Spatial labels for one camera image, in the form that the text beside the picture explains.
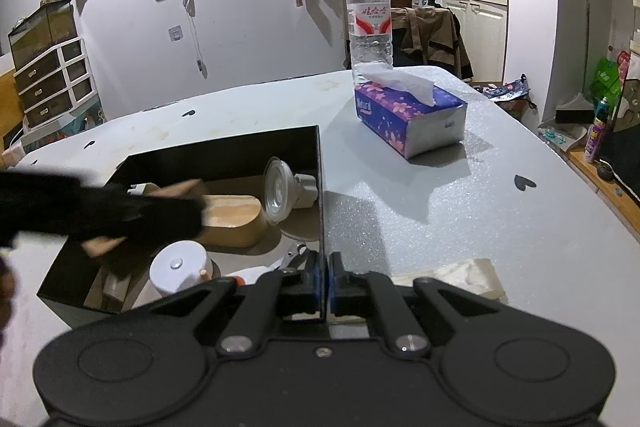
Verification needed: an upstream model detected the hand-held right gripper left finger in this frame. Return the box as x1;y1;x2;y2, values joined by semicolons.
142;251;327;356

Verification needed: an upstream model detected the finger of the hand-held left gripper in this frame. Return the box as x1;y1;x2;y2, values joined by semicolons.
99;191;207;242

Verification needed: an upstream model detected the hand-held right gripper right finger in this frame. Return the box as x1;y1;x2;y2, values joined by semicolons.
327;253;506;356

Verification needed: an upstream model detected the white round container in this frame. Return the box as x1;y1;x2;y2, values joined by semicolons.
148;240;214;299

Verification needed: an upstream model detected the oval wooden block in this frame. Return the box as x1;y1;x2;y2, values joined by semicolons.
199;194;269;250

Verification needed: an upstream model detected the tan wooden piece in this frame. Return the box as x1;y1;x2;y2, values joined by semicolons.
101;256;135;304

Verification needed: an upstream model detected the black storage box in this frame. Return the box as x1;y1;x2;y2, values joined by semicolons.
37;125;327;333

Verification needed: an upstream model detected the white spotlight bulb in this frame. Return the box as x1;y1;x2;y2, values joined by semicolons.
263;156;321;226

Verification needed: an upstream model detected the white drawer unit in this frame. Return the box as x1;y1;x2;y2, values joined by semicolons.
13;36;99;131

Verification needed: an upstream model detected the glass fish tank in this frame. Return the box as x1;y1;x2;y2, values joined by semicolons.
7;0;79;71

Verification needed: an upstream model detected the purple floral tissue pack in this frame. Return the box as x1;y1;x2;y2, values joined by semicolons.
353;67;469;160

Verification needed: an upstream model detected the purple patterned bag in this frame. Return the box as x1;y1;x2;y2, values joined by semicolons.
481;74;532;104

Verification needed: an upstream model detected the clear plastic water bottle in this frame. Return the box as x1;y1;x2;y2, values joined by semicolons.
346;0;394;84

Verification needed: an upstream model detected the brown jacket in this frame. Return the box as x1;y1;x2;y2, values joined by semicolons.
399;6;474;81

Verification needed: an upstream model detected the spray can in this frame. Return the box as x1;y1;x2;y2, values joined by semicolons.
583;96;609;164

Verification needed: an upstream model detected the green plastic bag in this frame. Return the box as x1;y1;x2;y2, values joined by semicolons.
591;56;622;104

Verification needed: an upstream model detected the white hanging cable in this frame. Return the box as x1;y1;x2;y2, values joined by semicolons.
181;0;209;80

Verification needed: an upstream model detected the dustpan with long handle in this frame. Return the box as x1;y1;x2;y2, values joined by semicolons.
555;0;597;126

